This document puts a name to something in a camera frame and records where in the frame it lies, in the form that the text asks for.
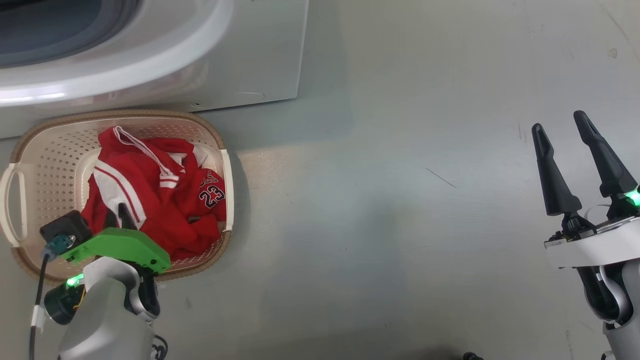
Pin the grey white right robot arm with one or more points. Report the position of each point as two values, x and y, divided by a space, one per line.
620 300

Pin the red basketball jersey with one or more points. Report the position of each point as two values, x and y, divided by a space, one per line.
120 185

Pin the cream perforated laundry basket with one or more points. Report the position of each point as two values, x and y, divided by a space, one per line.
55 160

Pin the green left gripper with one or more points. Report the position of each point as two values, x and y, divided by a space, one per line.
125 245

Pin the white front-load washing machine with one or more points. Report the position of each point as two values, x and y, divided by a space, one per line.
240 60

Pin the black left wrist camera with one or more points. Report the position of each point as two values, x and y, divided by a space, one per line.
65 225

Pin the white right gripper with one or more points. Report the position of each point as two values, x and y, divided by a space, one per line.
600 245

